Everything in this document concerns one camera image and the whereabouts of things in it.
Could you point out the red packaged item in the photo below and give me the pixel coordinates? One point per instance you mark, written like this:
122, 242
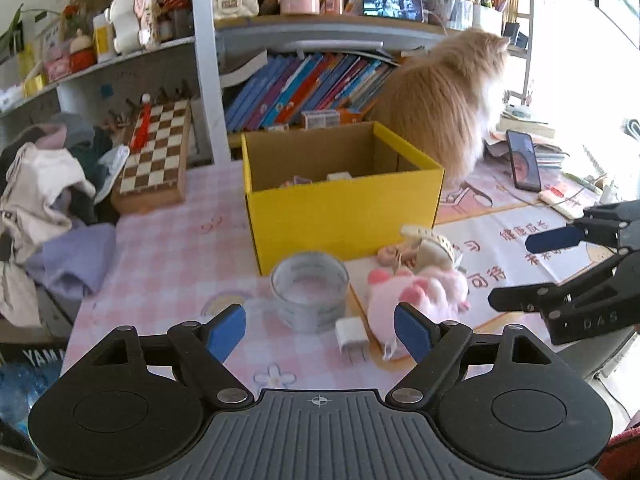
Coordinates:
175, 2

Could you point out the red bowl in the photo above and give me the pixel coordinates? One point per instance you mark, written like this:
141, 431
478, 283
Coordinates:
82, 60

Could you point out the printed desk mat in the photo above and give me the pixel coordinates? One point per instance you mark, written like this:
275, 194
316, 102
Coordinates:
480, 220

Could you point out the wooden chessboard box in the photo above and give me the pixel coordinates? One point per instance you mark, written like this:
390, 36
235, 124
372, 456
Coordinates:
155, 160

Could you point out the white pink plush figure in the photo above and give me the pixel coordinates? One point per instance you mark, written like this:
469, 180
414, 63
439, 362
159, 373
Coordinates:
127, 15

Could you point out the black smartphone on stand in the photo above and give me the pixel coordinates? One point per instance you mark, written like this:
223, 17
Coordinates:
522, 160

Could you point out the orange white carton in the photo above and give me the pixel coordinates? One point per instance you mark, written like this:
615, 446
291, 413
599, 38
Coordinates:
345, 117

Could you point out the small yellow box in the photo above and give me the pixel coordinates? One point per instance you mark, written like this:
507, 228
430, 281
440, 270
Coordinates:
32, 85

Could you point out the clear tape roll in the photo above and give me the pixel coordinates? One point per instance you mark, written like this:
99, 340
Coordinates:
287, 305

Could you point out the black picture frame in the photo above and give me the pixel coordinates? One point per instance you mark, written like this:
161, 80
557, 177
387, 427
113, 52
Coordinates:
617, 0

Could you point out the row of leaning blue books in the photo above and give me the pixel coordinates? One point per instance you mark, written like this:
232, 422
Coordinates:
300, 90

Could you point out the beige headband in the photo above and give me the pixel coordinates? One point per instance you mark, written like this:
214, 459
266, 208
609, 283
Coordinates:
430, 252

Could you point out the black box white lettering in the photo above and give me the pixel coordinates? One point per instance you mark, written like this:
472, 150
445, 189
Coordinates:
30, 355

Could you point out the grey pink beanie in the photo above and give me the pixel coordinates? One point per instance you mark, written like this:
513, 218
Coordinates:
70, 127

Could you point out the white garment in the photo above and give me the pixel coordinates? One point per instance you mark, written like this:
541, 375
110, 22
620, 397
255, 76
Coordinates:
35, 195

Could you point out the pink plush toy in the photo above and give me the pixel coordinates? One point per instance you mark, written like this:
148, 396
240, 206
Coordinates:
395, 290

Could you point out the yellow cardboard box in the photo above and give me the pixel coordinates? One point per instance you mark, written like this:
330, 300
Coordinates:
340, 220

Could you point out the fluffy orange cat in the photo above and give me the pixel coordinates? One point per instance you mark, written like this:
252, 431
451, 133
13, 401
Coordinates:
440, 105

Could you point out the red ornament white pompom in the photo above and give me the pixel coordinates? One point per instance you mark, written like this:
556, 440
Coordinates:
141, 127

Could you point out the pink checked tablecloth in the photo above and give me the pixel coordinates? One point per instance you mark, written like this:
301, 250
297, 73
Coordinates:
175, 260

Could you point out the white bookshelf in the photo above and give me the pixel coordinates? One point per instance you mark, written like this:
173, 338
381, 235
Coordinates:
205, 85

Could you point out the white charger plug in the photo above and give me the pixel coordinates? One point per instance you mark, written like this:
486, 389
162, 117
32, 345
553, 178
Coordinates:
350, 332

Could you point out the mauve hair claw clip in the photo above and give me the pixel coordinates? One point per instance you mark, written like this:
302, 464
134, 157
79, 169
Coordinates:
299, 180

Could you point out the white storage box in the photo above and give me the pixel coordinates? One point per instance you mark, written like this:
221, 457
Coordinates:
487, 20

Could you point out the small white box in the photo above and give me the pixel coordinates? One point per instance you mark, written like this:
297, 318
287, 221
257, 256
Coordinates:
340, 176

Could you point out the dark garment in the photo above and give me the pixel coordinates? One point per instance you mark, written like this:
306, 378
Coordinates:
97, 152

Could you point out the red knitted garment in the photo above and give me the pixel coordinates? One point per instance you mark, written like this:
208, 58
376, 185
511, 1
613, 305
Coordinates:
625, 455

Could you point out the smartphone showing video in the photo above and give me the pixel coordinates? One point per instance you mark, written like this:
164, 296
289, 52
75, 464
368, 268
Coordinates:
392, 6

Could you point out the purple garment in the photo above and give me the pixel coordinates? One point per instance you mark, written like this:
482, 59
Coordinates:
75, 260

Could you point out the clear pen holder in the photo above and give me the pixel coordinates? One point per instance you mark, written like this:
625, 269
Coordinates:
457, 12

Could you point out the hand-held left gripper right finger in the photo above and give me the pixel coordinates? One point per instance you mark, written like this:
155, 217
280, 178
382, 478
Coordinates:
412, 327

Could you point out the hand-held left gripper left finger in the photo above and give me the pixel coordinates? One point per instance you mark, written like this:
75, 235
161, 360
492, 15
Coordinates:
227, 327

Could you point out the white booklet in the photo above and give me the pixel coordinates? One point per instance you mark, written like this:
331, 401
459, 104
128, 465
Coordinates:
245, 70

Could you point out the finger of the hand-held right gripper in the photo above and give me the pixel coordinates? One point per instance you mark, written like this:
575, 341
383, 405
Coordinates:
520, 297
550, 240

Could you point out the white light cloth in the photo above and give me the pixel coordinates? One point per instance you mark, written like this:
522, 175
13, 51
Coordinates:
112, 162

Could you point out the pink tin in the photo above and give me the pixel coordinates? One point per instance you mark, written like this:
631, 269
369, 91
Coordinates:
57, 67

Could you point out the blue plastic bag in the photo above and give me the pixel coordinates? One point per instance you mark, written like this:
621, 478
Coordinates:
20, 395

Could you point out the yellow white bottle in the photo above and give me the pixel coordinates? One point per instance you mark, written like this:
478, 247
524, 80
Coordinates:
103, 37

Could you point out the stack of books and papers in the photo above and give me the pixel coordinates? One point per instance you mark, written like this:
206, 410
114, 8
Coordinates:
525, 127

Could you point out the row of chess pieces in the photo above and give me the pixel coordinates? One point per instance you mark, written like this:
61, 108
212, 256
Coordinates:
162, 94

